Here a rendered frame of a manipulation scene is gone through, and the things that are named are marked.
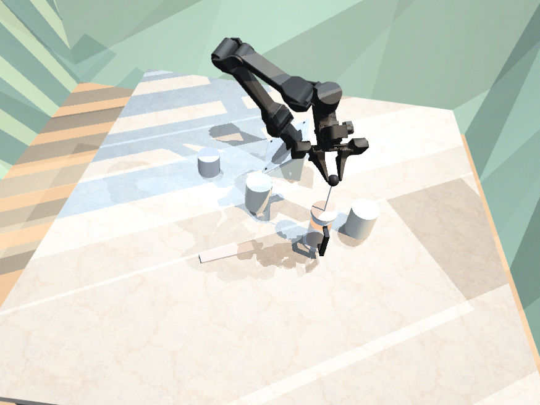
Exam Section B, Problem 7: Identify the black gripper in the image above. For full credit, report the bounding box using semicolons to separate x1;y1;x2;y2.
290;117;369;182

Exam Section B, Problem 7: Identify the white cylinder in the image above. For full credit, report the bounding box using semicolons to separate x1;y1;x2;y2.
245;173;273;213
345;199;379;240

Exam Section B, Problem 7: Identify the french press coffee maker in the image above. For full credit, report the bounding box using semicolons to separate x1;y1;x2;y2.
302;174;339;256

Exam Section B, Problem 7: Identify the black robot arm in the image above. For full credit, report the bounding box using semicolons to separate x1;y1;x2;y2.
211;38;354;150

